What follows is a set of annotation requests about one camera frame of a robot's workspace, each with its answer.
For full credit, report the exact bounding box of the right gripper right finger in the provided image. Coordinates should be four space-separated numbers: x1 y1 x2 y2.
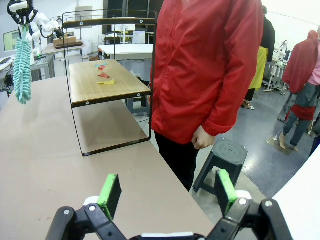
204 169 294 240

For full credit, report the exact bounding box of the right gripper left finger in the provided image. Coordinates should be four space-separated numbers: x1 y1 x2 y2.
46 173 131 240

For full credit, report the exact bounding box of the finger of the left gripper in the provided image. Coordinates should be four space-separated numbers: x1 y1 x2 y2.
9 10 26 26
24 8 39 26

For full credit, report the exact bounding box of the teal chenille duster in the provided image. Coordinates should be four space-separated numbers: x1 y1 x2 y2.
12 22 33 106

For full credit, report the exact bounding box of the person left forearm red sleeve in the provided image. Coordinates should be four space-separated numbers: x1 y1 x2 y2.
201 62 262 138

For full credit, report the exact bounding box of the person left hand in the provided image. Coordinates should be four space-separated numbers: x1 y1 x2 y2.
191 124 216 151

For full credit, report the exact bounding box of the black plastic stool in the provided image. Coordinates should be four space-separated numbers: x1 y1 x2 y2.
192 138 249 201

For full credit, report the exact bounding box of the brown cardboard box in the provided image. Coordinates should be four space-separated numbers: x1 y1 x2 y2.
53 34 84 49

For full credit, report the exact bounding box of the large white table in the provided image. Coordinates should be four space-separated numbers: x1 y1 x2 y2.
271 147 320 240

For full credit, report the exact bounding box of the grey plastic stool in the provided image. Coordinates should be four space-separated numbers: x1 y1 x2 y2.
124 95 151 117

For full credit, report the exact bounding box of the white background table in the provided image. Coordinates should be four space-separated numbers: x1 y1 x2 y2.
97 44 154 61

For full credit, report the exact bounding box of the person in yellow apron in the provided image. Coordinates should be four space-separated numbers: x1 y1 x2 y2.
241 6 277 111

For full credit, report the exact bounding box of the person in red jacket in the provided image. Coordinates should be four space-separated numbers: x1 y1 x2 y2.
149 0 265 193

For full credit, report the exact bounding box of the standing figure red hooded top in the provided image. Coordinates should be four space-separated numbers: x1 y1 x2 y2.
277 29 320 153

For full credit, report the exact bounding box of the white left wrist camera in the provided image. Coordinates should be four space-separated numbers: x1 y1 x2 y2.
8 0 28 13

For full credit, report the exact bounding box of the two-tier wooden black-frame shelf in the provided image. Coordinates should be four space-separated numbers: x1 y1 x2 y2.
61 10 159 157

